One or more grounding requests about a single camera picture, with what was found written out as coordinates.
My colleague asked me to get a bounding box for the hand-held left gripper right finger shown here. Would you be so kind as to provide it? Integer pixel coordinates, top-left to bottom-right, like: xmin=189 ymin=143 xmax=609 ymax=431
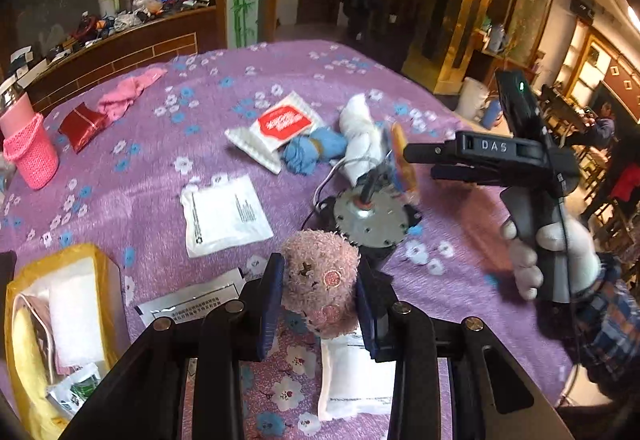
xmin=356 ymin=259 xmax=576 ymax=440

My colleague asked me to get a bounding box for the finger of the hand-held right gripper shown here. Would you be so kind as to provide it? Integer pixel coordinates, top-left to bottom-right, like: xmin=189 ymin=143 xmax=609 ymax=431
xmin=430 ymin=163 xmax=507 ymax=189
xmin=403 ymin=141 xmax=465 ymax=167

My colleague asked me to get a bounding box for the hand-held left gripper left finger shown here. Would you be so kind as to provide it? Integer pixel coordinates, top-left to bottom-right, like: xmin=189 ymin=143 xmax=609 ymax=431
xmin=60 ymin=251 xmax=286 ymax=440

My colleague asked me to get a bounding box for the orange and blue disc toy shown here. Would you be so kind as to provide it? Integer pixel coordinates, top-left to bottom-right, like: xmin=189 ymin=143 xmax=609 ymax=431
xmin=380 ymin=121 xmax=422 ymax=201

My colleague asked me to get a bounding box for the pink plush toy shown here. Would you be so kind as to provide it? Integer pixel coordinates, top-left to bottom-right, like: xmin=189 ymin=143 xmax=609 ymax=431
xmin=277 ymin=229 xmax=362 ymax=341

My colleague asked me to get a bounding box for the yellow bag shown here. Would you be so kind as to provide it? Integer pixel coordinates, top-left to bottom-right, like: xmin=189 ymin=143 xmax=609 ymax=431
xmin=4 ymin=242 xmax=124 ymax=440

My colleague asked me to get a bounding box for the white green tissue pack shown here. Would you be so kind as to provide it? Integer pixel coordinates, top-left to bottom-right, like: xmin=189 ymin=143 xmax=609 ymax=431
xmin=47 ymin=270 xmax=107 ymax=367

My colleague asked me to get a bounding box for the green white packet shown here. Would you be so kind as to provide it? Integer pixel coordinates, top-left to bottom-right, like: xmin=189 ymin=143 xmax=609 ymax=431
xmin=47 ymin=362 xmax=102 ymax=417

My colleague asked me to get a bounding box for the yellow cloth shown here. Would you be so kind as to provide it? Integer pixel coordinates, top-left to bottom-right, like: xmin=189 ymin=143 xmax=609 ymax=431
xmin=10 ymin=307 xmax=57 ymax=436

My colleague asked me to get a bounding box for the person's right forearm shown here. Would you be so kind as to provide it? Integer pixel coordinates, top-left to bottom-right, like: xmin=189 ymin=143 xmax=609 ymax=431
xmin=539 ymin=254 xmax=640 ymax=383

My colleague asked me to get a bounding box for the white soft pouch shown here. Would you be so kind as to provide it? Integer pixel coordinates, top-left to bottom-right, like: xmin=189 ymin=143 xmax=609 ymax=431
xmin=317 ymin=335 xmax=399 ymax=421

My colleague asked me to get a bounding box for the person's right hand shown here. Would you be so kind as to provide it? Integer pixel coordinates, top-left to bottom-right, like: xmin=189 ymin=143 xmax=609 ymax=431
xmin=501 ymin=214 xmax=602 ymax=301

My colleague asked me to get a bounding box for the blue container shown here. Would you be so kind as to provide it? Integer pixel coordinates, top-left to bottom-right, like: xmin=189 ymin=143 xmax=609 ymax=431
xmin=482 ymin=100 xmax=503 ymax=129

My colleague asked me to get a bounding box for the white sack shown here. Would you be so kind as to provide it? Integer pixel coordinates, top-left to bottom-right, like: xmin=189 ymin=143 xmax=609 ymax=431
xmin=457 ymin=77 xmax=492 ymax=121

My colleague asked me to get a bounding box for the white sock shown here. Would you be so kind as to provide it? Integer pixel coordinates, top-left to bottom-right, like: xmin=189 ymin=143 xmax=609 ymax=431
xmin=337 ymin=94 xmax=396 ymax=185

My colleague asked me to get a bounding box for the white black-printed packet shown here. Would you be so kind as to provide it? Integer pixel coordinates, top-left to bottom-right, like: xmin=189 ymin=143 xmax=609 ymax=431
xmin=136 ymin=268 xmax=247 ymax=328

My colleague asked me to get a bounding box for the black metal motor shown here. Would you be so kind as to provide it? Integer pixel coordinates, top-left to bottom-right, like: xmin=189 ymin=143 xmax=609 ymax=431
xmin=302 ymin=159 xmax=424 ymax=264

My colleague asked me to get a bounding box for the red cloth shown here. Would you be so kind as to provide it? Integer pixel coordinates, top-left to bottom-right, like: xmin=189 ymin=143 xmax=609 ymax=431
xmin=611 ymin=162 xmax=640 ymax=205

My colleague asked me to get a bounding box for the white flat packet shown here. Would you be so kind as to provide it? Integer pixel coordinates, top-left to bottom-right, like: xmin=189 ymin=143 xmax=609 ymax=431
xmin=181 ymin=175 xmax=275 ymax=259

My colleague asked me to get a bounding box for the wooden display shelf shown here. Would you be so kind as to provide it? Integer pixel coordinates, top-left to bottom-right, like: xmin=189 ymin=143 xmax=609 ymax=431
xmin=555 ymin=14 xmax=640 ymax=121

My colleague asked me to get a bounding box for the blue cloth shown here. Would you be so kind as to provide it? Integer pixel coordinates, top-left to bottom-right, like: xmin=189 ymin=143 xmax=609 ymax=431
xmin=281 ymin=127 xmax=348 ymax=177

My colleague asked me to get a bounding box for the red white packet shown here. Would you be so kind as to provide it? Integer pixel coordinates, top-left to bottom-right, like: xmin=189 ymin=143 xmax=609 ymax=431
xmin=225 ymin=91 xmax=326 ymax=175

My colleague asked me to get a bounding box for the purple floral blanket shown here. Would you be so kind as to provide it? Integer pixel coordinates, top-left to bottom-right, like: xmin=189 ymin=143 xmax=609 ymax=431
xmin=0 ymin=40 xmax=576 ymax=440

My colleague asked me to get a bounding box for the pink cloth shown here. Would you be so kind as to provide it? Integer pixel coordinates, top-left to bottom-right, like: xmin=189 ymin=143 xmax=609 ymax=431
xmin=97 ymin=68 xmax=168 ymax=121

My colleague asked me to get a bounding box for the red pouch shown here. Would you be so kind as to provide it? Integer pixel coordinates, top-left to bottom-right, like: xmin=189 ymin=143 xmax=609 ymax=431
xmin=59 ymin=102 xmax=110 ymax=154

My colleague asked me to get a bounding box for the pink knit-sleeved bottle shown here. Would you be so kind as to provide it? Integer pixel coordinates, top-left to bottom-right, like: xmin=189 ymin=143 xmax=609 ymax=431
xmin=0 ymin=82 xmax=60 ymax=191

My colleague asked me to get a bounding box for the wooden counter cabinet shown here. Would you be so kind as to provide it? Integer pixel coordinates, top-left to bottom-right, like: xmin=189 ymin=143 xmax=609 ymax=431
xmin=25 ymin=4 xmax=227 ymax=117

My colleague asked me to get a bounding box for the white plastic bag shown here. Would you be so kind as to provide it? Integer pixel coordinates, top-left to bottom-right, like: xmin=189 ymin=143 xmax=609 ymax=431
xmin=131 ymin=0 xmax=163 ymax=18

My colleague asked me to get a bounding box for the small white box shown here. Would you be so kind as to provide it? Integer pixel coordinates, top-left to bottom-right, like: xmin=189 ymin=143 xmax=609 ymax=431
xmin=10 ymin=47 xmax=37 ymax=71

